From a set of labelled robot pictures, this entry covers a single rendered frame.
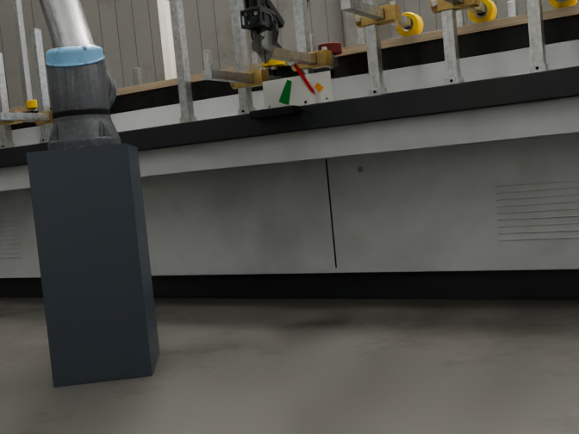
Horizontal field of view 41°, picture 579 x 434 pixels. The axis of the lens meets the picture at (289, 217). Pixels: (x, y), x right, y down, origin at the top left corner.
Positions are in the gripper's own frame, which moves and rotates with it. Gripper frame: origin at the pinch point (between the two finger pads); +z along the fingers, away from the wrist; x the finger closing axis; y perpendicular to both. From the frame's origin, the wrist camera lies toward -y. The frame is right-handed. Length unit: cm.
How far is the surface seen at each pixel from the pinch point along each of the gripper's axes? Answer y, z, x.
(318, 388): 47, 84, 35
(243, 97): -29.2, 5.9, -28.8
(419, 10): -464, -109, -120
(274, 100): -28.6, 8.5, -16.0
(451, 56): -29, 4, 46
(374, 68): -29.2, 3.3, 21.2
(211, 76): -4.1, 1.3, -23.6
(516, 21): -49, -7, 61
